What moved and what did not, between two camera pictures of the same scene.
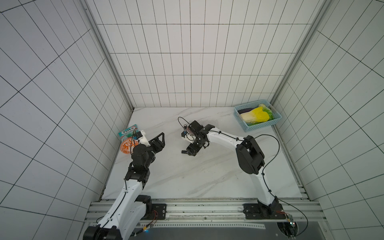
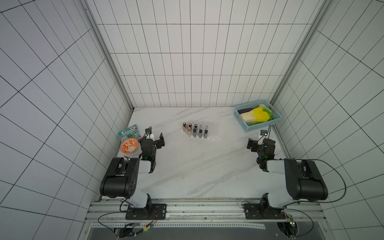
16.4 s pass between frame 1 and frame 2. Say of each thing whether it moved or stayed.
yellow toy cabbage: stayed
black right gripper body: moved
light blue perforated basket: stayed
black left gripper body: stayed
